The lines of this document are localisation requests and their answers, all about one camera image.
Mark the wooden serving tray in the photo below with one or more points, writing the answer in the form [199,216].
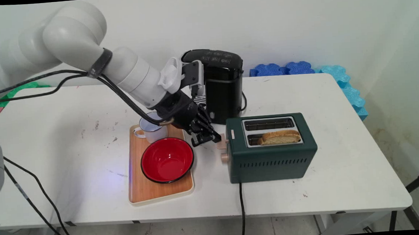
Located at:
[152,192]

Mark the red enamel bowl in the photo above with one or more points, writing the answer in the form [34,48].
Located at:
[167,160]

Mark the green foam mat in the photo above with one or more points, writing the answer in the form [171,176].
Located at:
[25,87]

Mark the toasted bread slice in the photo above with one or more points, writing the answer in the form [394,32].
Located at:
[280,138]

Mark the green two-slot toaster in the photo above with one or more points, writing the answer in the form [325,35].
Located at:
[270,161]

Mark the black coffee machine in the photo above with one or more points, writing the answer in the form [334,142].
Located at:
[226,87]

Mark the light blue foam mat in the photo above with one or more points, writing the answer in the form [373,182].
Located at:
[351,94]

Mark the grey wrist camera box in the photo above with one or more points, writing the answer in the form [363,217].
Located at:
[193,75]

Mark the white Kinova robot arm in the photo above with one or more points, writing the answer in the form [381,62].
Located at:
[73,35]

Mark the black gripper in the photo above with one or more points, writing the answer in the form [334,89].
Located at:
[178,110]

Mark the beige toaster lever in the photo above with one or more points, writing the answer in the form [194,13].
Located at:
[225,142]

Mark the white enamel mug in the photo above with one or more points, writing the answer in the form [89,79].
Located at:
[152,133]

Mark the dark blue foam mat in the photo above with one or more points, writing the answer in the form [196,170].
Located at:
[266,70]
[299,68]

